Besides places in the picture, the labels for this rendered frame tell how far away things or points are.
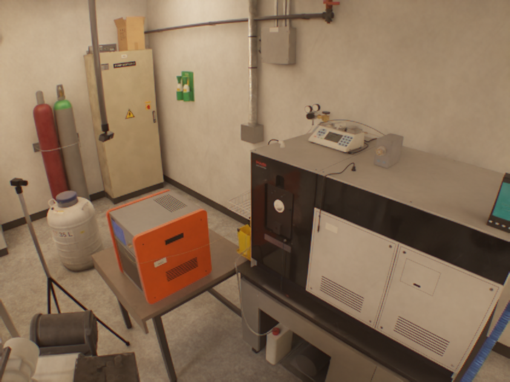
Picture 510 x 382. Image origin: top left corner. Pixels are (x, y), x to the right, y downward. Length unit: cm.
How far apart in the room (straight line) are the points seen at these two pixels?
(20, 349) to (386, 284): 122
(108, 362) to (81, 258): 264
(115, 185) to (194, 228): 286
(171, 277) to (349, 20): 206
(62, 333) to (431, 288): 118
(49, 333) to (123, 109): 367
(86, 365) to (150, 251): 96
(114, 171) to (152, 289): 285
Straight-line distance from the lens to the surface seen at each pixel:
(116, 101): 426
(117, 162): 440
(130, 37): 435
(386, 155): 148
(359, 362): 166
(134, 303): 184
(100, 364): 74
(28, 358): 68
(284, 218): 159
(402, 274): 134
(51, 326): 87
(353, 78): 251
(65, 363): 78
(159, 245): 164
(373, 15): 246
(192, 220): 169
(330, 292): 160
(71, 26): 449
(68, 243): 327
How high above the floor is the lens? 193
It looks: 25 degrees down
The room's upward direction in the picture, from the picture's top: straight up
